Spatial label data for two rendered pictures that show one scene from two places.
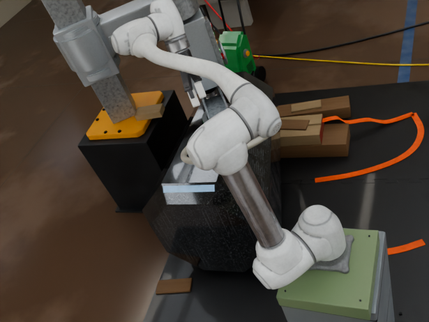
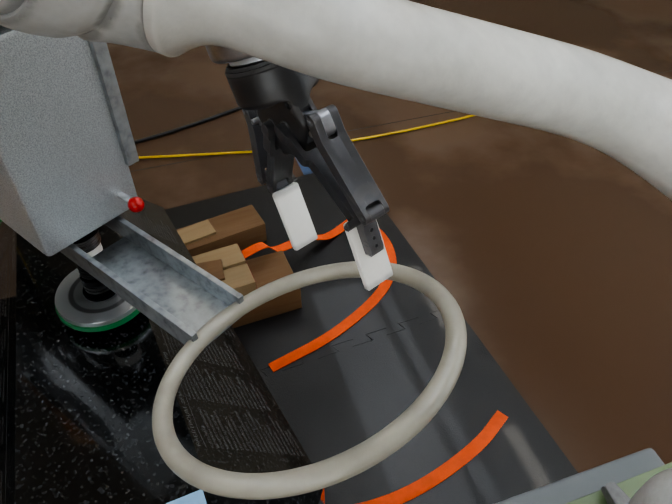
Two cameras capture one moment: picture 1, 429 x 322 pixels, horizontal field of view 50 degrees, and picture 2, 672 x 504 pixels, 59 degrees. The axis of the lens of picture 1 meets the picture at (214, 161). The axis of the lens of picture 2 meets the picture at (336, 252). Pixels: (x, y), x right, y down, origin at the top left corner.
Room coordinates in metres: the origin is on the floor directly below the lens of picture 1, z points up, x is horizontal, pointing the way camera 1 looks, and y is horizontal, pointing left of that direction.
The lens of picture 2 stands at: (1.37, 0.30, 1.94)
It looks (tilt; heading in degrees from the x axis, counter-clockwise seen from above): 44 degrees down; 306
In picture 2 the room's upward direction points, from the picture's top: straight up
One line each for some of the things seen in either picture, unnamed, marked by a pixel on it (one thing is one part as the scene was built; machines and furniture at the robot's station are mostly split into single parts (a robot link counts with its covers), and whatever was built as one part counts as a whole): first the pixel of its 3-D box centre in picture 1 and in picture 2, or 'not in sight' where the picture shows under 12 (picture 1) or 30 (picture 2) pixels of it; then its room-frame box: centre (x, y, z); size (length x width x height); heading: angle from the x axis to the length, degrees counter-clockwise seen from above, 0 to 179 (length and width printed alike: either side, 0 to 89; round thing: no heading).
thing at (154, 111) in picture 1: (149, 112); not in sight; (2.86, 0.29, 0.81); 0.20 x 0.10 x 0.05; 67
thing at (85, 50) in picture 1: (113, 30); not in sight; (3.04, 0.28, 1.38); 0.74 x 0.34 x 0.25; 90
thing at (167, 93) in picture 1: (145, 152); not in sight; (3.04, 0.48, 0.37); 0.66 x 0.66 x 0.74; 59
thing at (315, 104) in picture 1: (306, 106); (186, 236); (3.07, -0.89, 0.13); 0.25 x 0.10 x 0.01; 68
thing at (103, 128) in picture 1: (125, 114); not in sight; (3.04, 0.48, 0.76); 0.49 x 0.49 x 0.05; 59
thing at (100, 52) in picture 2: (213, 43); (103, 93); (2.30, -0.25, 1.39); 0.08 x 0.03 x 0.28; 177
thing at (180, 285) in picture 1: (173, 285); not in sight; (1.97, 0.58, 0.02); 0.25 x 0.10 x 0.01; 68
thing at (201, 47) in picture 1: (192, 46); (13, 115); (2.45, -0.14, 1.34); 0.36 x 0.22 x 0.45; 177
